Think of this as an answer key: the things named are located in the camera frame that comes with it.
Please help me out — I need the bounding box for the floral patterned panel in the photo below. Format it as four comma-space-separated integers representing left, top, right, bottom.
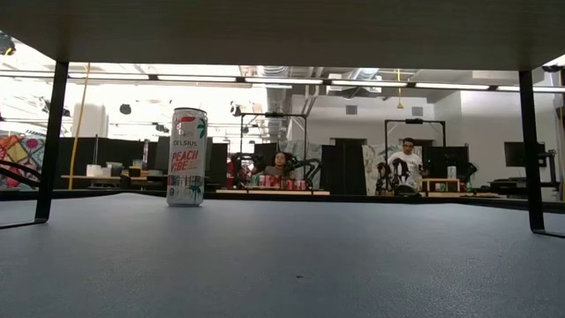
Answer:
277, 140, 323, 190
361, 143, 424, 196

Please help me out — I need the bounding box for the black low desk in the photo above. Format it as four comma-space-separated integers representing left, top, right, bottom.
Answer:
487, 178, 562, 199

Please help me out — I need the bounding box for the black cabinet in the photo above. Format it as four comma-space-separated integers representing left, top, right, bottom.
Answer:
320, 138, 368, 196

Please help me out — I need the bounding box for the black table frame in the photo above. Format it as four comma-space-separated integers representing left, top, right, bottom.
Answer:
0, 188, 565, 212

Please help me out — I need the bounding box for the person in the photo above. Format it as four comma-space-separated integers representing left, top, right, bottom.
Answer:
387, 137, 426, 191
263, 151, 296, 180

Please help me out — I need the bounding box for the white Celsius beverage can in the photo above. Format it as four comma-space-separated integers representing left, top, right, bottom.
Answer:
166, 107, 209, 208

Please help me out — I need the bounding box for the white storage container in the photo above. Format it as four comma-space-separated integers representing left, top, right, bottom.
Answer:
86, 163, 112, 178

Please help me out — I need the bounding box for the black curved tube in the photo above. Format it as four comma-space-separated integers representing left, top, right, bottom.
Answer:
0, 159, 43, 189

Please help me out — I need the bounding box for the black wall monitor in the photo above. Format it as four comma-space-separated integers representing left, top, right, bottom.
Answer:
504, 140, 547, 169

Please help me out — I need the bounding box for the blue table mat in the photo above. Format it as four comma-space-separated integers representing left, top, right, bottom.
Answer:
0, 193, 565, 318

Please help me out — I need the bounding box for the colourful painted panel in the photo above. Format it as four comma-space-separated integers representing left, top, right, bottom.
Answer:
0, 134, 46, 190

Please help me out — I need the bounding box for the black overhead camera frame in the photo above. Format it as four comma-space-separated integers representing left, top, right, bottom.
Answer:
384, 117, 448, 191
239, 111, 309, 191

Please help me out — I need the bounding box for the ceiling light strip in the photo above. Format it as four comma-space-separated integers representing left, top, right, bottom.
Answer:
68, 72, 150, 81
496, 85, 565, 94
330, 79, 409, 88
157, 74, 237, 83
245, 77, 324, 86
414, 82, 491, 91

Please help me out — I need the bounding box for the silver air duct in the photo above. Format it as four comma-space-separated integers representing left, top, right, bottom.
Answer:
257, 65, 293, 139

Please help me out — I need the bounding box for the wooden background table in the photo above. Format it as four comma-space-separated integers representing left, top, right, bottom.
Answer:
215, 189, 331, 197

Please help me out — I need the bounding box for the wooden shelf board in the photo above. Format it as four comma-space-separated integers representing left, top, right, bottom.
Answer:
0, 0, 565, 239

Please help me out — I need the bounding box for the long wooden bench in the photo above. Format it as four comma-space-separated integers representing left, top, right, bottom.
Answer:
60, 174, 169, 181

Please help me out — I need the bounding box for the small wooden table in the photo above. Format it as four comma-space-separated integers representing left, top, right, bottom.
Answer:
421, 177, 462, 193

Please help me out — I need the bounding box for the black room divider panel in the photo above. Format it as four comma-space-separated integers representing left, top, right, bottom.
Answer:
154, 135, 229, 189

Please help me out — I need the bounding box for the black partition wall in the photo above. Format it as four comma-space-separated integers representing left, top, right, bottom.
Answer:
55, 136, 147, 190

